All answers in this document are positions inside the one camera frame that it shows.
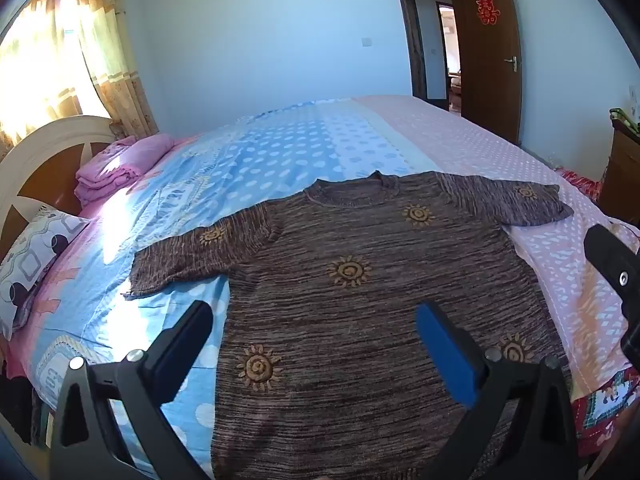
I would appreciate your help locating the white patterned pillow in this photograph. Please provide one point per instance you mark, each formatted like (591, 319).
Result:
(35, 255)

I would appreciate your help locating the cream wooden headboard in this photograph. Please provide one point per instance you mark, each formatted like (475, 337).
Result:
(30, 160)

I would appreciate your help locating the brown knit sweater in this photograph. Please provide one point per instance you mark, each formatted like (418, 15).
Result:
(350, 320)

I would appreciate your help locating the dark wooden door frame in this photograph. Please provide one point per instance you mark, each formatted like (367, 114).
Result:
(415, 35)

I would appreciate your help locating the yellow patterned curtain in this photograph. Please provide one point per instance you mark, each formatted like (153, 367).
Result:
(100, 35)

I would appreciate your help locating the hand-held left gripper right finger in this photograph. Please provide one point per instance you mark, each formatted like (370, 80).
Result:
(445, 355)

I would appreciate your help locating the brown wooden door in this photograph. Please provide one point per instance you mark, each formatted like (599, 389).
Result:
(485, 70)

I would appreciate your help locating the folded pink blanket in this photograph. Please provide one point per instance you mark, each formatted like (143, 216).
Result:
(125, 160)

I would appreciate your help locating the brown wooden cabinet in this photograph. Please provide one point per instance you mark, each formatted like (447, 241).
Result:
(622, 175)

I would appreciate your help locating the red paper door decoration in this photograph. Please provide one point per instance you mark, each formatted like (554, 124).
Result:
(488, 10)

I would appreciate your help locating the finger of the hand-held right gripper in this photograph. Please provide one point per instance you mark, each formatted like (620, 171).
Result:
(612, 255)

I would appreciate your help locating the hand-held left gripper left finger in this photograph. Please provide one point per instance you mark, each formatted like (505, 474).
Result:
(176, 360)

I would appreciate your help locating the green box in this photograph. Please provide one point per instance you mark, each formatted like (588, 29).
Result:
(625, 120)

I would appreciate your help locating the blue pink patterned bed sheet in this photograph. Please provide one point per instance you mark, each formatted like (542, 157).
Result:
(300, 160)

